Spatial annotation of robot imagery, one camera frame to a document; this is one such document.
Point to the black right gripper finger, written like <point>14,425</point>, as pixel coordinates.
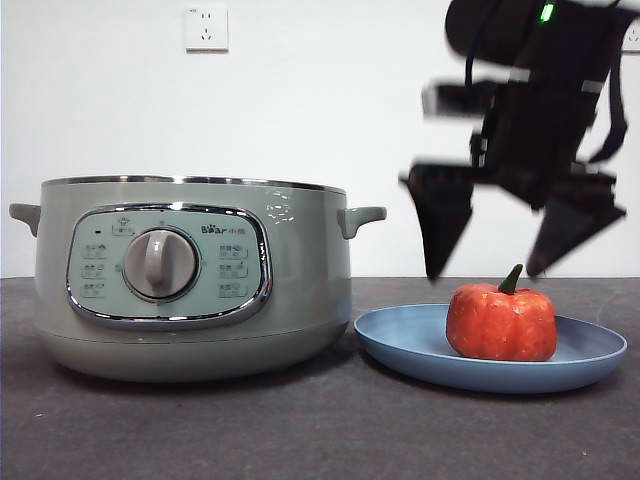
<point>570,220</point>
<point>442,215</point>

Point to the orange pumpkin with green stem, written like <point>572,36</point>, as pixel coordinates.
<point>500,325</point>

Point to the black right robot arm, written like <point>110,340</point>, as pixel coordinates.
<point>540,100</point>

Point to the blue round plate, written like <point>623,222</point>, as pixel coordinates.
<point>400,340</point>

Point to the pale green electric steamer pot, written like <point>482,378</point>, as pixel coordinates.
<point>300,250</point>

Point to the white wall socket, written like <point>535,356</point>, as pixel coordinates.
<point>206,30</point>
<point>632,42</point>

